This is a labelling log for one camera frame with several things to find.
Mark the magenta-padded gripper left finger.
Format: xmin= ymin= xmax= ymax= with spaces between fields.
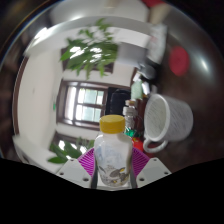
xmin=55 ymin=148 xmax=100 ymax=188

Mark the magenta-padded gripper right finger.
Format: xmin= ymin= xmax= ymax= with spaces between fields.
xmin=129 ymin=147 xmax=172 ymax=188

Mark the clear bottle with yellow cap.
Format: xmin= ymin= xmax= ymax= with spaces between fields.
xmin=93 ymin=114 xmax=134 ymax=188

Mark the potted plant in white pot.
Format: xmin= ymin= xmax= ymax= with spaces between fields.
xmin=59 ymin=18 xmax=150 ymax=80
xmin=47 ymin=137 xmax=96 ymax=165

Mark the red plastic box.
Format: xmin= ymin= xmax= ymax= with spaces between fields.
xmin=132 ymin=136 xmax=145 ymax=153

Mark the dark wooden framed window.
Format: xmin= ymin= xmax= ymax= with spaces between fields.
xmin=61 ymin=46 xmax=115 ymax=75
xmin=53 ymin=131 xmax=96 ymax=152

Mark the white speckled mug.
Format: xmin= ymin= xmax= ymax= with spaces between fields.
xmin=142 ymin=93 xmax=195 ymax=154

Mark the brown tray of small bottles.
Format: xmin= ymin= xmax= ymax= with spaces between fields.
xmin=122 ymin=99 xmax=144 ymax=134

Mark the dark wooden glazed door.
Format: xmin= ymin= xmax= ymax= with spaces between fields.
xmin=56 ymin=79 xmax=110 ymax=131

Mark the green cloth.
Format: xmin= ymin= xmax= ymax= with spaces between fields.
xmin=130 ymin=79 xmax=144 ymax=101

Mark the flat round red coaster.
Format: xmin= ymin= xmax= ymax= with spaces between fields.
xmin=168 ymin=45 xmax=191 ymax=77

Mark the white printed booklet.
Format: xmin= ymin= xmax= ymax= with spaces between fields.
xmin=148 ymin=23 xmax=168 ymax=65

